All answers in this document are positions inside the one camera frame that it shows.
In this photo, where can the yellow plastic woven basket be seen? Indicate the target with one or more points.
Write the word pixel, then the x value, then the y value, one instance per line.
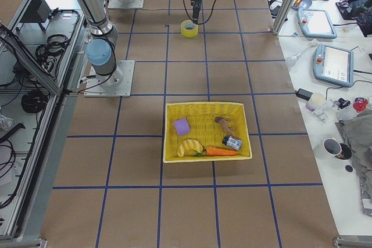
pixel 200 117

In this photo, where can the teach pendant tablet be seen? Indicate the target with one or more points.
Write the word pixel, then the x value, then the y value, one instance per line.
pixel 316 24
pixel 333 65

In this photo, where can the lower teach pendant tablet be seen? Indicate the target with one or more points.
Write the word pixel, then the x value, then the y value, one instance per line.
pixel 333 65

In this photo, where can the small labelled jar black lid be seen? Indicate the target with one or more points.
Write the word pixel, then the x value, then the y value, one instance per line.
pixel 232 142

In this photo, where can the red round toy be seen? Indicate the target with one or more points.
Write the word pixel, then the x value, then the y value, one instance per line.
pixel 360 104

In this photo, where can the lavender white cup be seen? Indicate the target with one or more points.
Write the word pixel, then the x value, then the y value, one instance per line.
pixel 315 101

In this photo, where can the yellow toy banana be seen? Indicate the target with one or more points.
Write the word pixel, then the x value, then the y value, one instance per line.
pixel 189 144

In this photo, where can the blue tray with tools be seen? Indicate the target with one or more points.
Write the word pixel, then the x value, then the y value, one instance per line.
pixel 303 4

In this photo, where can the yellow clear tape roll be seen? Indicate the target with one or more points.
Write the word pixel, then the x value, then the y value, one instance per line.
pixel 189 29

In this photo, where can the aluminium frame post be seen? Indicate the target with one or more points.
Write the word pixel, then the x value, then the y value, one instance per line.
pixel 287 1

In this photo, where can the white black mug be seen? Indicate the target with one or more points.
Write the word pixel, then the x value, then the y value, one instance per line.
pixel 331 148

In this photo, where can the grey cloth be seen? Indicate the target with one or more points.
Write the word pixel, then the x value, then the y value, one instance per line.
pixel 356 134

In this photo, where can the purple foam block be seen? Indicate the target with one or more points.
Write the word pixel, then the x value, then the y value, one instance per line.
pixel 182 127

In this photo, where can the brown toy lion figure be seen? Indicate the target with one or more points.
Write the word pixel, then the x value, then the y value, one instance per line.
pixel 224 123

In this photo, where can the orange toy carrot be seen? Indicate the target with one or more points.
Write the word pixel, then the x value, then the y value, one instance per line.
pixel 212 151

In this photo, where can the upper teach pendant tablet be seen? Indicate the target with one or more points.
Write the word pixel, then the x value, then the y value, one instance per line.
pixel 316 24

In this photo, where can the white light bulb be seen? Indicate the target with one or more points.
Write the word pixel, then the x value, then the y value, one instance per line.
pixel 291 61

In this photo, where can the aluminium side rack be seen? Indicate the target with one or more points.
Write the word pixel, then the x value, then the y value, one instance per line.
pixel 41 45

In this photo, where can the black power adapter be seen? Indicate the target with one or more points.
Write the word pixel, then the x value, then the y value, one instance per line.
pixel 303 94

